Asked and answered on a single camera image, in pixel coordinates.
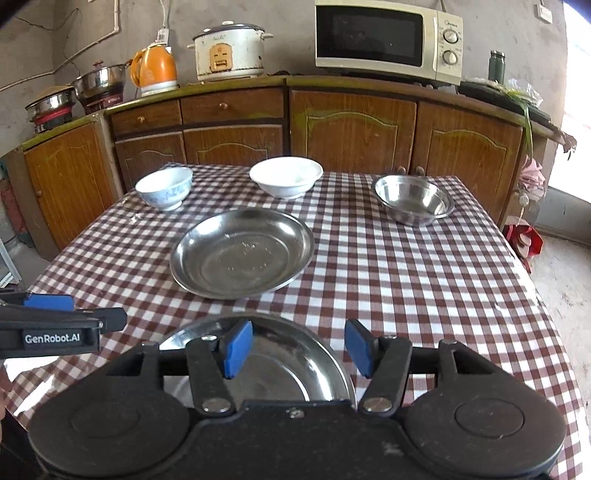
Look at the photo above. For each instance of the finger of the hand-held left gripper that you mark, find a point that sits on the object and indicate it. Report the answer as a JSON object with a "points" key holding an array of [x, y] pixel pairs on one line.
{"points": [[113, 319], [48, 302]]}

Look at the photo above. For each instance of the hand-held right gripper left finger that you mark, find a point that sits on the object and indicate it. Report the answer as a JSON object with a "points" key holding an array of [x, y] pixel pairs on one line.
{"points": [[238, 348]]}

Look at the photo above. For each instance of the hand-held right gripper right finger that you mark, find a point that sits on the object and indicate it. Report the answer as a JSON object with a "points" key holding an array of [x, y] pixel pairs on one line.
{"points": [[360, 348]]}

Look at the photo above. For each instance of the large steel plate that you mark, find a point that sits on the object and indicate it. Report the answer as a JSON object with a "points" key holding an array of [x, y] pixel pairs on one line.
{"points": [[240, 258]]}

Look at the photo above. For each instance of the blue patterned white bowl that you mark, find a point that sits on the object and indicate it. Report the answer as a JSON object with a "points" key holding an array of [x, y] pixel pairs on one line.
{"points": [[164, 189]]}

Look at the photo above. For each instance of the steel bowl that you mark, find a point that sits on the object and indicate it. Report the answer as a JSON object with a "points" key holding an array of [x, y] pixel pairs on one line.
{"points": [[413, 198]]}

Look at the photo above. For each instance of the plain white bowl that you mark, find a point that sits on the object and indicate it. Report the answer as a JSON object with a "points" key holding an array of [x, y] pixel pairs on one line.
{"points": [[286, 177]]}

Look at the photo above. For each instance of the red checked tablecloth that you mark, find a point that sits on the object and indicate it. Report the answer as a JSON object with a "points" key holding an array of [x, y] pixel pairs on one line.
{"points": [[392, 286]]}

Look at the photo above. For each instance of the red gas cylinder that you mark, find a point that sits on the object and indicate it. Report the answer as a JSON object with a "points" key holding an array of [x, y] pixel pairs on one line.
{"points": [[11, 207]]}

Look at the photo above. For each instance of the single door wooden cabinet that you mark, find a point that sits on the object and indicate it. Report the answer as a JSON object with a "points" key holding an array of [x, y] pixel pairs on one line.
{"points": [[69, 184]]}

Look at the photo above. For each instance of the red induction cooker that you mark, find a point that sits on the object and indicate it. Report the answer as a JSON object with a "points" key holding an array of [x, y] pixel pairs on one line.
{"points": [[53, 122]]}

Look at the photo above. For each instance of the red gift bag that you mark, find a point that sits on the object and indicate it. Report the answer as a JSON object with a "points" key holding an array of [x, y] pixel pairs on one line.
{"points": [[526, 244]]}

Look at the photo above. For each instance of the steel pot with brown lid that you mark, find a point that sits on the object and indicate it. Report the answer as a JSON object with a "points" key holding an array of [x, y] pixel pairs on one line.
{"points": [[51, 104]]}

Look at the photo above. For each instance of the black induction cooker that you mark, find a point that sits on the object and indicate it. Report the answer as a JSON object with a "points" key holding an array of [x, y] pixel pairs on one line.
{"points": [[104, 104]]}

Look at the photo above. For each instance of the double door wooden cabinet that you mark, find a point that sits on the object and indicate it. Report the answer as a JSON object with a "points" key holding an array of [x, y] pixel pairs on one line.
{"points": [[351, 134]]}

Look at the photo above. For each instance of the steel pot with knob lid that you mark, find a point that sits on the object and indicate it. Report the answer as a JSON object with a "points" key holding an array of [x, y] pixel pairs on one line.
{"points": [[99, 83]]}

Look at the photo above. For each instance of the pink plastic bag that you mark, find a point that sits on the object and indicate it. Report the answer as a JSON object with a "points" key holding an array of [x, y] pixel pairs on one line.
{"points": [[531, 177]]}

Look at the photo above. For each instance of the orange electric kettle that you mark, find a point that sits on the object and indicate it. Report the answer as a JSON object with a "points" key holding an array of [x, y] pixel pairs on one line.
{"points": [[157, 69]]}

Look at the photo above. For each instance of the green onion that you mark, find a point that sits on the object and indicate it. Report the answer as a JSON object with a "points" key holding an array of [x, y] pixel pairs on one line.
{"points": [[528, 124]]}

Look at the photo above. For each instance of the dark flat board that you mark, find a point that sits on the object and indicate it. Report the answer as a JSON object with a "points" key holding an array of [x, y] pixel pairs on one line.
{"points": [[489, 94]]}

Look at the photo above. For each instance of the white power strip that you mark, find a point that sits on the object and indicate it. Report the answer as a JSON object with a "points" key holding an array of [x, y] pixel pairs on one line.
{"points": [[162, 36]]}

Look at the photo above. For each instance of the white rice cooker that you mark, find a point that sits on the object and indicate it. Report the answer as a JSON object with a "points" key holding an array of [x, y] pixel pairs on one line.
{"points": [[228, 55]]}

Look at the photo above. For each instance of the clear plastic bag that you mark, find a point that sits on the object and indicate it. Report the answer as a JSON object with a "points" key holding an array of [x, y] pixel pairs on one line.
{"points": [[531, 94]]}

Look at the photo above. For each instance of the green thermos bottle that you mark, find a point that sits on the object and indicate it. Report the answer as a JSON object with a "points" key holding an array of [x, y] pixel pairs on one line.
{"points": [[497, 67]]}

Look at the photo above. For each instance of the cream microwave oven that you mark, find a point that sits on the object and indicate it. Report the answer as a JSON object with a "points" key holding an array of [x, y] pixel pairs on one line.
{"points": [[369, 34]]}

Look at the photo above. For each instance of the white wall pipe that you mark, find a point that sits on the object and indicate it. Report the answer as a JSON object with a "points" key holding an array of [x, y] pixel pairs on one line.
{"points": [[116, 18]]}

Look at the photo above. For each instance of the white wall socket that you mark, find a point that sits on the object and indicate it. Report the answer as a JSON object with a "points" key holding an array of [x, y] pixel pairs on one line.
{"points": [[545, 14]]}

